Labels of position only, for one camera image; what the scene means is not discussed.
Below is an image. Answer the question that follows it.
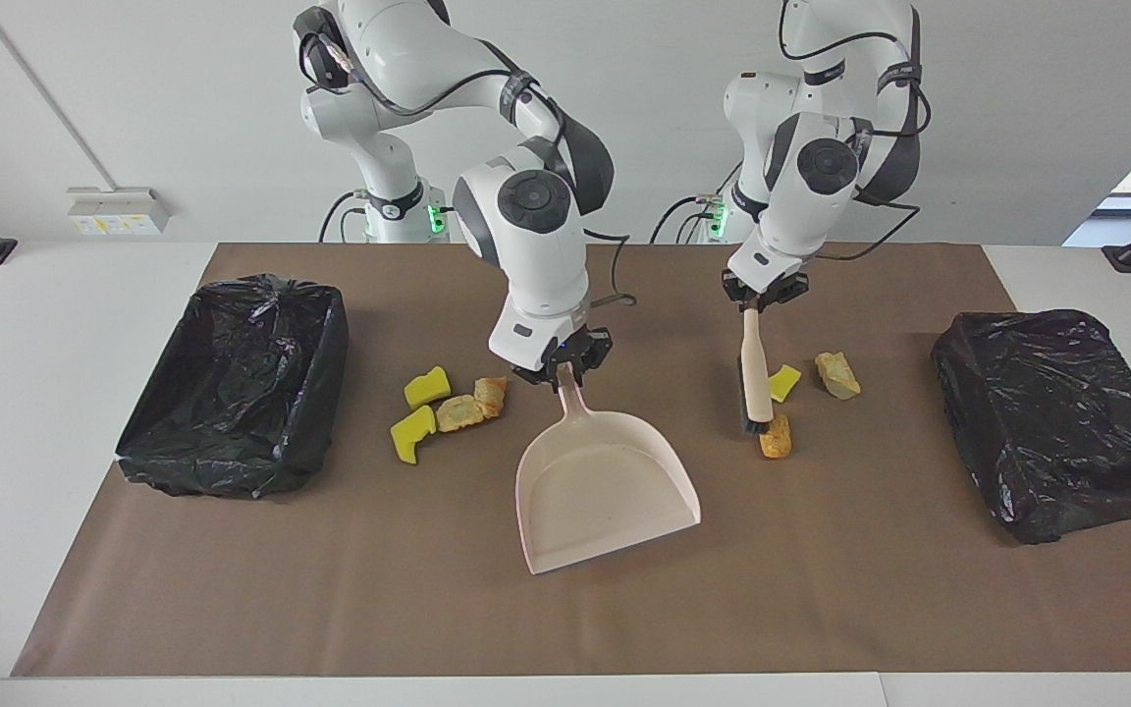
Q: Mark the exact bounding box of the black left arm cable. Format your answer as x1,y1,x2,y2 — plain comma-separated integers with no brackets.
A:
779,0,932,262

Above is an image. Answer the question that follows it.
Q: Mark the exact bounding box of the yellow sponge block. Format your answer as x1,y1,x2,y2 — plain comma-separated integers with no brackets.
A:
404,366,452,410

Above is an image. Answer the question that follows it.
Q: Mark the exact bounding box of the pale ridged bread chunk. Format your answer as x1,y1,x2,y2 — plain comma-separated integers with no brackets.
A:
814,352,862,401

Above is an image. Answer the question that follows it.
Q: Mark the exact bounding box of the pale pink dustpan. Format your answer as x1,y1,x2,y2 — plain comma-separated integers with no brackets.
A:
514,365,702,575

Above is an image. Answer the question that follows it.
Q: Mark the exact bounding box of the white wall socket box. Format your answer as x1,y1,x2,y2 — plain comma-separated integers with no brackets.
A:
67,187,172,235

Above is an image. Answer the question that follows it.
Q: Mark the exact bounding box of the black base cable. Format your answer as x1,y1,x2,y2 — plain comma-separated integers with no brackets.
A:
649,162,745,244
318,190,370,244

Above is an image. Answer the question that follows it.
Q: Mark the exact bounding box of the beige hand brush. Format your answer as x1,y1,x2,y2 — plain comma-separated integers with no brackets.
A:
739,299,776,436

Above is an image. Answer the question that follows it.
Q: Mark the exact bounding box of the pale bread piece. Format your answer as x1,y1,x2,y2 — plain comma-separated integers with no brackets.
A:
435,394,485,434

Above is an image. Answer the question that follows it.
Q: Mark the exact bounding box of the brown paper table mat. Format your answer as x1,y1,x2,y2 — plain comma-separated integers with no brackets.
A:
12,243,1131,677

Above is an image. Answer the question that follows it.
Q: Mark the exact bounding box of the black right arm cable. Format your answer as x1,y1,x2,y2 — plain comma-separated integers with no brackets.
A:
296,5,638,310

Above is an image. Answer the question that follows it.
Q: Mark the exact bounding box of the yellow L-shaped sponge piece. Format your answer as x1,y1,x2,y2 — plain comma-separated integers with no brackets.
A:
390,405,438,465

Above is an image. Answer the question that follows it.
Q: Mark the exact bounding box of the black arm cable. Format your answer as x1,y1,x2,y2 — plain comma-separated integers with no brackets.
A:
296,5,638,310
779,0,932,262

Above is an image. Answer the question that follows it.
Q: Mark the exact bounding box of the flat bin with black bag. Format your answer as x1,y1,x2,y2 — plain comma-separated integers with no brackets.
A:
931,310,1131,545

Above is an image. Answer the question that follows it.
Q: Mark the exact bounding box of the open bin with black bag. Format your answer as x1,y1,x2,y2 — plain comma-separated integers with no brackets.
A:
115,274,350,500

